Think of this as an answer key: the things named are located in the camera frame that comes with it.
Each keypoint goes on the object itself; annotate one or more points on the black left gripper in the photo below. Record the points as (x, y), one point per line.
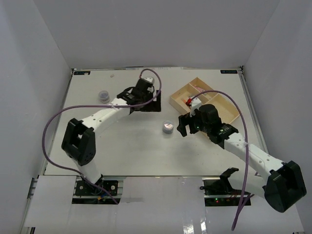
(154, 106)

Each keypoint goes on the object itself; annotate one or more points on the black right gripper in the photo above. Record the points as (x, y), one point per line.
(185, 120)

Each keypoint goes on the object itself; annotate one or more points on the clear jar purple beads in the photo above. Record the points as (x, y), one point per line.
(168, 127)

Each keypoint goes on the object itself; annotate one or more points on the pink chunky highlighter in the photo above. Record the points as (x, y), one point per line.
(199, 89)

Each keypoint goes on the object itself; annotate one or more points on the clear jar blue beads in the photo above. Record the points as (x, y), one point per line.
(104, 96)

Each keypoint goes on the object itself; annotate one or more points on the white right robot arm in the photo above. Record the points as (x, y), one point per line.
(280, 183)

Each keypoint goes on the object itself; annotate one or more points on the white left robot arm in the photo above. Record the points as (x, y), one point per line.
(79, 141)

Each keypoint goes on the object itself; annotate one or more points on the cream wooden divided tray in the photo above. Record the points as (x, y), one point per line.
(226, 110)

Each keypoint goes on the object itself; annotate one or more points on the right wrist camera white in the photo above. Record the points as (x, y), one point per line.
(194, 103)

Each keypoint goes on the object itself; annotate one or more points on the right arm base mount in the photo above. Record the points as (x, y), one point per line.
(218, 192)

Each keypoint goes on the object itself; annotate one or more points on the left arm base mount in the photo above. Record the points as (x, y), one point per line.
(87, 194)

